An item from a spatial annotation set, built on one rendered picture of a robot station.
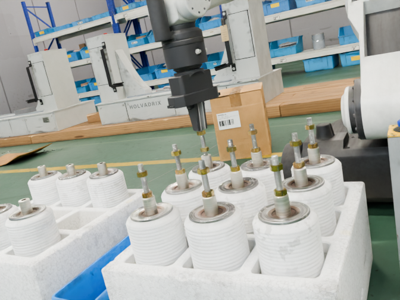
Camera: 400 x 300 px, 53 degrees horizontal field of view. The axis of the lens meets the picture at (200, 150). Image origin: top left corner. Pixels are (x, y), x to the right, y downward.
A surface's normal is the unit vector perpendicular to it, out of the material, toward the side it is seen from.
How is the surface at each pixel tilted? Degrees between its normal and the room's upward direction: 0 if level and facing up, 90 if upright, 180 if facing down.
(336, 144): 45
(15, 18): 90
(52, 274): 90
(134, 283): 90
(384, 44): 59
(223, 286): 90
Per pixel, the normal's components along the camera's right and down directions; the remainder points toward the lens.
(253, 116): -0.19, 0.26
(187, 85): 0.62, 0.06
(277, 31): -0.44, 0.30
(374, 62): -0.48, -0.24
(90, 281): 0.87, -0.10
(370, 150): -0.46, -0.45
